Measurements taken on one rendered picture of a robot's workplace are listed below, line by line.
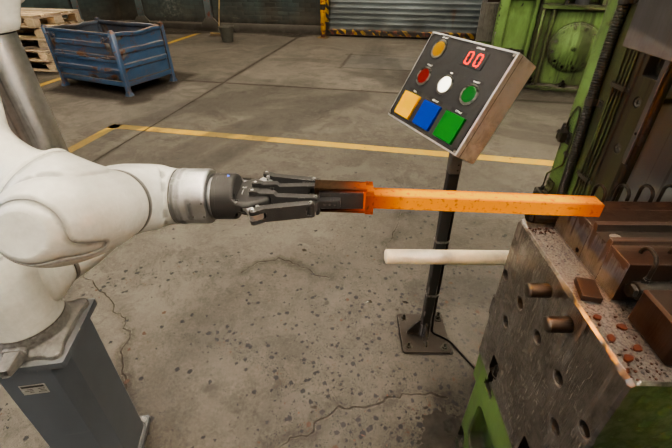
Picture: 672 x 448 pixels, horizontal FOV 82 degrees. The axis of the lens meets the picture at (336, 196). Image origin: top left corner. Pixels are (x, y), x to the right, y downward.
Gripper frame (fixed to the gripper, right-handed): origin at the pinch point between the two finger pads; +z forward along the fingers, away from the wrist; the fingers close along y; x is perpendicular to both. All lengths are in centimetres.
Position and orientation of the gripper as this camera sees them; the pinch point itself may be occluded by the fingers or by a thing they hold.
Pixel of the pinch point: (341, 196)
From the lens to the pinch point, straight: 61.5
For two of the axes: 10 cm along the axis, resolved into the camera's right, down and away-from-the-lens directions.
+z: 10.0, 0.0, -0.3
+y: -0.2, 5.3, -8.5
